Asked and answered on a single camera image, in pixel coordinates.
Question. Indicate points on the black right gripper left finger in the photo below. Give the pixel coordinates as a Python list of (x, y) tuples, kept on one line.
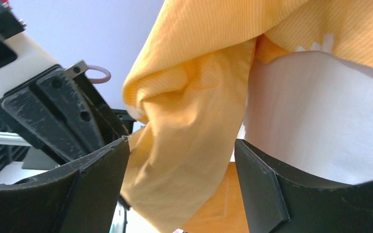
[(77, 197)]

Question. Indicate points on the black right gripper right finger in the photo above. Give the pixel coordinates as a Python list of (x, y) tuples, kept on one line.
[(279, 198)]

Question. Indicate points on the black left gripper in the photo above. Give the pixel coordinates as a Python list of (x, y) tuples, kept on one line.
[(60, 112)]

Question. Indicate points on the yellow pillowcase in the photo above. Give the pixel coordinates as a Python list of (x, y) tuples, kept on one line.
[(189, 87)]

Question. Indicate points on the white pillow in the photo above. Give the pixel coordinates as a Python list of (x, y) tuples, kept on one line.
[(313, 111)]

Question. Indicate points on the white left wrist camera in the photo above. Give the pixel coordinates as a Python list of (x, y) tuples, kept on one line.
[(21, 58)]

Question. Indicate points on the aluminium table edge rail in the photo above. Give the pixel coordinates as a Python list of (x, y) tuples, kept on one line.
[(12, 139)]

